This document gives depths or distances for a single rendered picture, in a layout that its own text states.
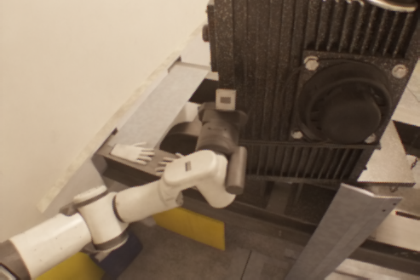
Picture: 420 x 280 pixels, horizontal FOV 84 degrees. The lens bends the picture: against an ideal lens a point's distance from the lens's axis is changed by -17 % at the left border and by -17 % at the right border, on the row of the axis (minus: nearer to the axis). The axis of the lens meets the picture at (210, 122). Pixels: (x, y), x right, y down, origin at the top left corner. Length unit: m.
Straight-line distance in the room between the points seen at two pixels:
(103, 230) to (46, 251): 0.12
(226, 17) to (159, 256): 1.54
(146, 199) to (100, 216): 0.10
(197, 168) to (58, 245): 0.31
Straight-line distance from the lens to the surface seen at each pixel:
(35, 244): 0.57
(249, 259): 1.78
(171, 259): 1.83
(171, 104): 1.65
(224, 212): 1.45
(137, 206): 0.58
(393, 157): 1.21
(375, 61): 0.71
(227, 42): 0.65
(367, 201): 0.86
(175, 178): 0.52
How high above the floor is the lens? 1.71
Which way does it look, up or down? 44 degrees down
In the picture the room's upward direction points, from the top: 5 degrees counter-clockwise
